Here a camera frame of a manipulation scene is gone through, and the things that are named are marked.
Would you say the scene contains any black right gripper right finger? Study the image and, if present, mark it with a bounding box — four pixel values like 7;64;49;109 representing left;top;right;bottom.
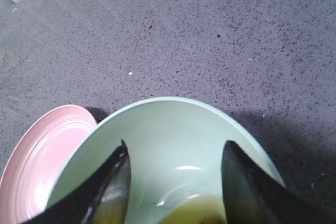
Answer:
222;141;335;223

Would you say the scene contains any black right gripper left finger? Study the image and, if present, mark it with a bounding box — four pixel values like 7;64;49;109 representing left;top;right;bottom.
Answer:
25;141;131;223

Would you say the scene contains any pink plate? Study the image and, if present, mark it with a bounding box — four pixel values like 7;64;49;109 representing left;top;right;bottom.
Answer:
1;104;97;223

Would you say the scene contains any green ribbed bowl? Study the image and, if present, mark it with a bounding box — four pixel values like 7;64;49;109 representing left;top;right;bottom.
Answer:
47;97;282;223

